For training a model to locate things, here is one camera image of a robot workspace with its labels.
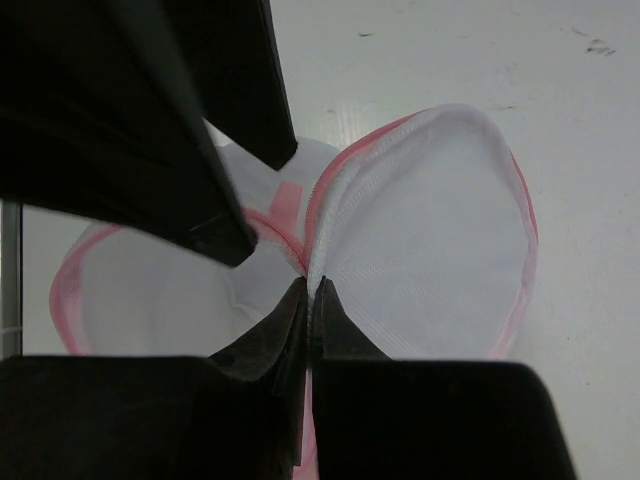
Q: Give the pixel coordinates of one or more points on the white mesh laundry bag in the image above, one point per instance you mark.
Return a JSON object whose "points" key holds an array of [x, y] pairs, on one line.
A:
{"points": [[424, 227]]}

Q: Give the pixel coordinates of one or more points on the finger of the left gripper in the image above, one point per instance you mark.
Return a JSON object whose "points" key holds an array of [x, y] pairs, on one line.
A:
{"points": [[228, 54], [99, 118]]}

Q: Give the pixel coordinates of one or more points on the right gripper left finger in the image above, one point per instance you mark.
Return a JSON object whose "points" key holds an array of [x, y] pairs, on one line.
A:
{"points": [[237, 414]]}

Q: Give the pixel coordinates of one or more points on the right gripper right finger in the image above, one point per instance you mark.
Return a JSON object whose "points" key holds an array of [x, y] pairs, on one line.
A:
{"points": [[379, 418]]}

